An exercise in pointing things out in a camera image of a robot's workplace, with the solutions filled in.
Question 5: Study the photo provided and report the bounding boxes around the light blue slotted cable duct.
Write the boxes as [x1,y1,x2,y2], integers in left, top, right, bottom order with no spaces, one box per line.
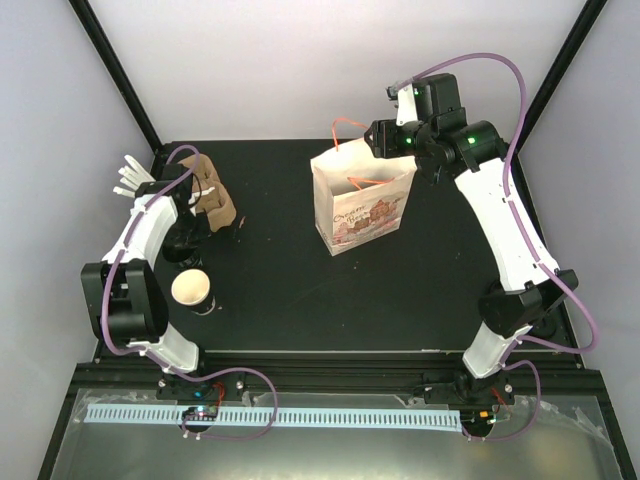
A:
[84,404,462,433]

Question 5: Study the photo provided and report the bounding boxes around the black paper coffee cup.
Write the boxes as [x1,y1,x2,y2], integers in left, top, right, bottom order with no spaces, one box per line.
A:
[171,269,216,316]

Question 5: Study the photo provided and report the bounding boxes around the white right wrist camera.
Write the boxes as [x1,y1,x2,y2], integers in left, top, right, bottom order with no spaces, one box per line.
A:
[389,84,418,126]

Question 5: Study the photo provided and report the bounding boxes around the black frame post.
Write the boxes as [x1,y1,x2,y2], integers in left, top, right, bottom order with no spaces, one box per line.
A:
[508,0,609,151]
[68,0,163,153]

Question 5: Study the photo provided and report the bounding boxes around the white plastic stirrers bundle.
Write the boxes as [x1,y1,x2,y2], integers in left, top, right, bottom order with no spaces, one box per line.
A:
[112,155,155,199]

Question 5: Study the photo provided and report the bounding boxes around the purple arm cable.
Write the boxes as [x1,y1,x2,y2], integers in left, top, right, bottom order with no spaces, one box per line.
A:
[100,145,279,443]
[399,52,600,444]

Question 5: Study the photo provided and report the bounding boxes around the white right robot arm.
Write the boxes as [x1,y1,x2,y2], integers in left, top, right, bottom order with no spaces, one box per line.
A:
[364,73,578,403]

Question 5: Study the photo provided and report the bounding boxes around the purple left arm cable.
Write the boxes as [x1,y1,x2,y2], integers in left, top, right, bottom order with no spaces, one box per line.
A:
[100,145,279,443]

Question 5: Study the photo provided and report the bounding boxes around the left black frame post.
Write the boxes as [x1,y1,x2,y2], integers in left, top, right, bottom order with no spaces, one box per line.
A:
[68,0,163,153]

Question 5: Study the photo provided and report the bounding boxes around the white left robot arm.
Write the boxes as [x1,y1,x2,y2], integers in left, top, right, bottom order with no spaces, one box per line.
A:
[81,164,215,399]

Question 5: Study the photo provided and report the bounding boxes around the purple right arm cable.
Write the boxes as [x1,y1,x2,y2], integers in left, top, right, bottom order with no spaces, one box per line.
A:
[399,52,600,444]

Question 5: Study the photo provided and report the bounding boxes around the black aluminium front rail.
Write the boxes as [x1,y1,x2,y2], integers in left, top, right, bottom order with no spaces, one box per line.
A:
[69,350,608,399]

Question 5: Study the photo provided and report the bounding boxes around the cream bear-print paper bag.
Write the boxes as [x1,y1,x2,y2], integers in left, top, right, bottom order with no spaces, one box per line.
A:
[310,134,417,256]

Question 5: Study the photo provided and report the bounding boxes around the right black frame post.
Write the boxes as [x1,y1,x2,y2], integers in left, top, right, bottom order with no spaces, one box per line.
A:
[508,0,609,151]

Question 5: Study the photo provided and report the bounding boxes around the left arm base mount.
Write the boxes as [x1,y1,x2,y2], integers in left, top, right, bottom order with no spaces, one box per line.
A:
[156,373,246,404]

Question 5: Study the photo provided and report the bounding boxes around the stacked brown pulp cup carriers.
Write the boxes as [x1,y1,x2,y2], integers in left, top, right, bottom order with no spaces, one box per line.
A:
[179,154,237,236]

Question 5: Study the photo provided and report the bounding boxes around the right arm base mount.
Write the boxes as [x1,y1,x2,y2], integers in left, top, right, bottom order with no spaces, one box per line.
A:
[414,369,514,406]

